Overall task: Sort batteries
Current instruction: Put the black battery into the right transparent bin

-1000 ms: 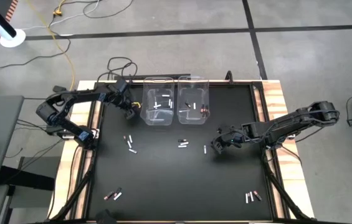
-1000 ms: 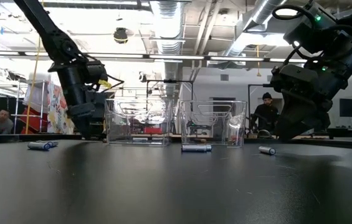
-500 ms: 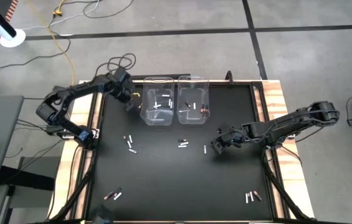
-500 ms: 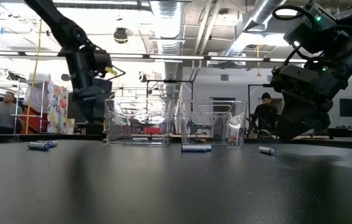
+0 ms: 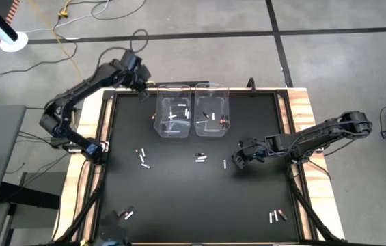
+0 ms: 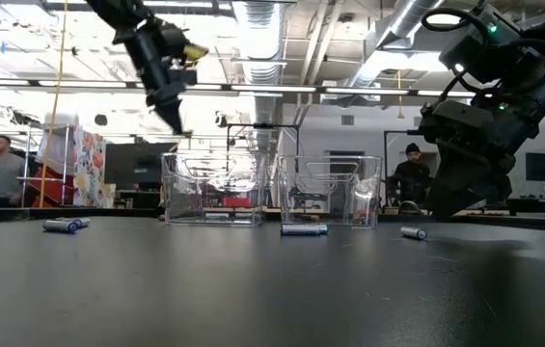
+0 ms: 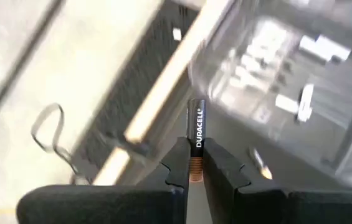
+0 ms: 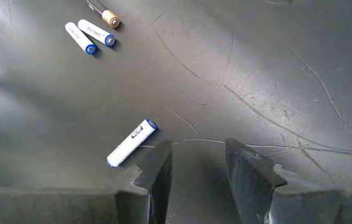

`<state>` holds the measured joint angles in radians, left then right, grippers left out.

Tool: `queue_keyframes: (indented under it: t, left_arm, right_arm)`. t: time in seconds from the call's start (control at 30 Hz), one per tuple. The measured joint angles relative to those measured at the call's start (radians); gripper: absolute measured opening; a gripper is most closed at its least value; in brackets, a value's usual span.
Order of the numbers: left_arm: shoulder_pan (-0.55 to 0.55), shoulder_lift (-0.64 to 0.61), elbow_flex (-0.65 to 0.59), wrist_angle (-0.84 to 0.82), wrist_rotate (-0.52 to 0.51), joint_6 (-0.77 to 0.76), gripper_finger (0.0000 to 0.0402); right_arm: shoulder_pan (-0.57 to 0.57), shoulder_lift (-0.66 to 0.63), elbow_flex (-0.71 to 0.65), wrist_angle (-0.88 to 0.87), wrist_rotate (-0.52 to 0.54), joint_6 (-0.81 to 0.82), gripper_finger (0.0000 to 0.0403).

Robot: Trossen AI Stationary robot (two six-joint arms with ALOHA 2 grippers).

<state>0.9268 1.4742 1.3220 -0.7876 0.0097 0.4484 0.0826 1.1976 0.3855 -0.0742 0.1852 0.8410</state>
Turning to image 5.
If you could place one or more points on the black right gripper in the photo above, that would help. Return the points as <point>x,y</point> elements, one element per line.
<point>254,150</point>

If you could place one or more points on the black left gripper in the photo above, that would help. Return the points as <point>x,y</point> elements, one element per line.
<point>139,77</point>

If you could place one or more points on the clear plastic bin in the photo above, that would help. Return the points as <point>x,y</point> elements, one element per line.
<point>221,131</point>
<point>165,135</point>

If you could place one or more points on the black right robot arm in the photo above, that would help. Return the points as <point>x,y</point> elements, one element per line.
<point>315,133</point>

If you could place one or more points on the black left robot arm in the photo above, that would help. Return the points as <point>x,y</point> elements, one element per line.
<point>76,92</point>

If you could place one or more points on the person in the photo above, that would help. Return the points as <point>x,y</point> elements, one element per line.
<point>112,227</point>

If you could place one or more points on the white black pole with base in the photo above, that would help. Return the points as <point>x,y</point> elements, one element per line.
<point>11,40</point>

